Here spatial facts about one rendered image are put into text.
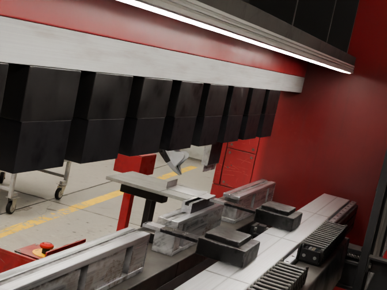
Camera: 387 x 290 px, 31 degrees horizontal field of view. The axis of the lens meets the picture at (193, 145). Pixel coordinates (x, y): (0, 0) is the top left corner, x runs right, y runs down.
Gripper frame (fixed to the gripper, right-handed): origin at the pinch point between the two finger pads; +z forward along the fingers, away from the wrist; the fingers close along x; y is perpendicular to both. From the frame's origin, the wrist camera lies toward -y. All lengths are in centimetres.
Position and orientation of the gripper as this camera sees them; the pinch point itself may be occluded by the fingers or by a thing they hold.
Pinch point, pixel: (176, 172)
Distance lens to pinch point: 209.3
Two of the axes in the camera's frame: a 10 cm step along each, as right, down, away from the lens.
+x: 3.6, -0.5, 9.3
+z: 4.3, 8.9, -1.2
